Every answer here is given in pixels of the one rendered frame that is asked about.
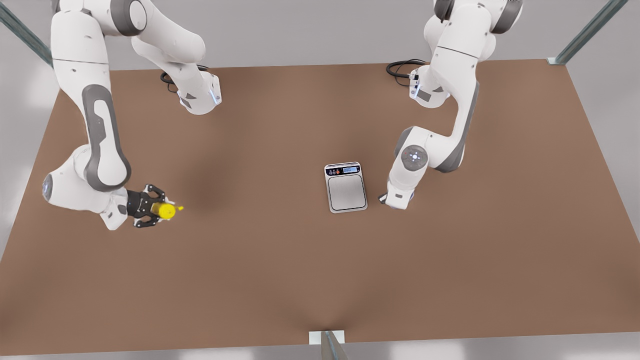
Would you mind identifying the yellow sauce bottle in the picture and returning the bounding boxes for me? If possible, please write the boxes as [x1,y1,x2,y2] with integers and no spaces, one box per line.
[152,201,185,221]

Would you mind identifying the silver digital kitchen scale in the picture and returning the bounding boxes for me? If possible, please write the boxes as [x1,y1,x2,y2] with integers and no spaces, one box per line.
[324,161,369,214]

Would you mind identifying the black cable loop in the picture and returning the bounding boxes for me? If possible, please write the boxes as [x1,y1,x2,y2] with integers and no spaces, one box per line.
[386,59,429,89]
[160,64,211,94]

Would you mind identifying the silver frame post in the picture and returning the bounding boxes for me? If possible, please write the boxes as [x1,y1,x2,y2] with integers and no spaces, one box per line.
[547,0,629,66]
[308,329,350,360]
[0,2,55,69]

